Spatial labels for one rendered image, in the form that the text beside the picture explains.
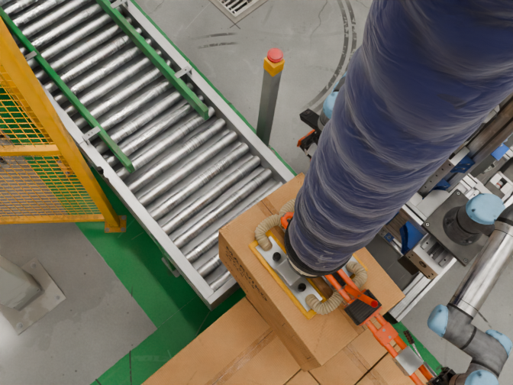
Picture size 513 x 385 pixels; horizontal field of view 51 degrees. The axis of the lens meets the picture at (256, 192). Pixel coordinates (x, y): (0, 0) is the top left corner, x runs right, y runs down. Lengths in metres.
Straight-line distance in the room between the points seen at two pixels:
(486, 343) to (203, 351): 1.27
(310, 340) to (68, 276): 1.64
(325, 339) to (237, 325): 0.62
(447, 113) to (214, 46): 2.98
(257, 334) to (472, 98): 1.83
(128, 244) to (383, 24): 2.54
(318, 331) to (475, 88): 1.32
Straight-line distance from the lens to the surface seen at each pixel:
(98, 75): 2.95
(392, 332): 1.83
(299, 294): 1.91
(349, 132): 0.94
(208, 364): 2.42
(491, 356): 1.59
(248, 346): 2.42
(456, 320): 1.56
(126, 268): 3.08
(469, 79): 0.73
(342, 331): 1.94
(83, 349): 3.06
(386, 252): 2.97
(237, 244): 1.95
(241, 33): 3.73
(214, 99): 2.75
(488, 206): 2.01
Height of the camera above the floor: 2.96
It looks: 69 degrees down
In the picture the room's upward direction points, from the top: 9 degrees clockwise
